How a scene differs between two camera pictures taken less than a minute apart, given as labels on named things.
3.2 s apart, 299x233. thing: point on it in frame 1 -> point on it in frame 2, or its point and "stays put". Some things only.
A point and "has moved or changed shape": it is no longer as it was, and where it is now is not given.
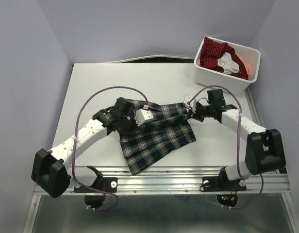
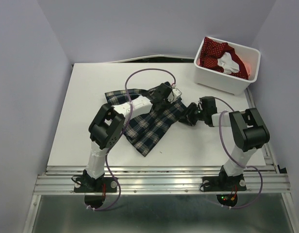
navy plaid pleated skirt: x=162 y=128 has moved or changed shape
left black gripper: x=131 y=114 -> x=168 y=103
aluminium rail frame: x=101 y=179 stays put
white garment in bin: x=228 y=65 stays put
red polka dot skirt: x=211 y=51 stays put
